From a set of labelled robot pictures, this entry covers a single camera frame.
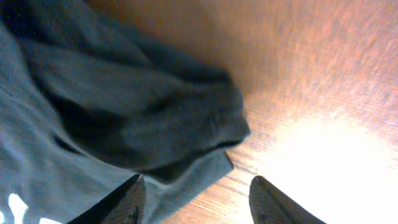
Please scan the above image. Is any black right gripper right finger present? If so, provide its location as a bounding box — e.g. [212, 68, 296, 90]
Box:
[249, 175, 325, 224]

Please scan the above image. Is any dark green t-shirt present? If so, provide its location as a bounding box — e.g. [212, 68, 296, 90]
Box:
[1, 0, 250, 223]

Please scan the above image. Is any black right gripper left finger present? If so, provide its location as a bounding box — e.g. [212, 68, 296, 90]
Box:
[68, 174, 146, 224]

